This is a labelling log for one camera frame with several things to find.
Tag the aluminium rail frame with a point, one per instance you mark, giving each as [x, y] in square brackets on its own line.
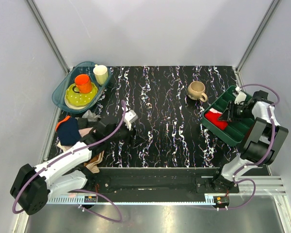
[257, 187]

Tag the teal transparent plastic basin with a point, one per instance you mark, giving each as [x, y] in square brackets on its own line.
[86, 67]

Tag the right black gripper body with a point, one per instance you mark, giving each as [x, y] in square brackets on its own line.
[240, 112]

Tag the cream yellow cup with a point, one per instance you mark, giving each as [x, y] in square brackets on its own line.
[101, 73]

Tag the pile of mixed clothes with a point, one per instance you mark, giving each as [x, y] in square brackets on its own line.
[85, 124]

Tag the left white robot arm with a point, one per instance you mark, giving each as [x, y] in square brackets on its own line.
[35, 185]

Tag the beige ceramic mug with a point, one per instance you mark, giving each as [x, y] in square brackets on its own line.
[196, 91]

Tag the red underwear white trim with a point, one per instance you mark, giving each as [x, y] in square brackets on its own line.
[213, 115]

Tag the green divided organizer tray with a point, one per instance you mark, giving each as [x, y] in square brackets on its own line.
[235, 131]

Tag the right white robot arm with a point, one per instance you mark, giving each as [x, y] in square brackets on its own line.
[261, 143]

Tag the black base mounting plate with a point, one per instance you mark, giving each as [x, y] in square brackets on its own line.
[136, 172]

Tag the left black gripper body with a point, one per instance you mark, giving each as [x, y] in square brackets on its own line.
[124, 134]

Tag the yellow green dotted plate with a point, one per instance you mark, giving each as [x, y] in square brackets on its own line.
[78, 100]

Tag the orange mug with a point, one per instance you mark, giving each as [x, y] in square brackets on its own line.
[83, 84]

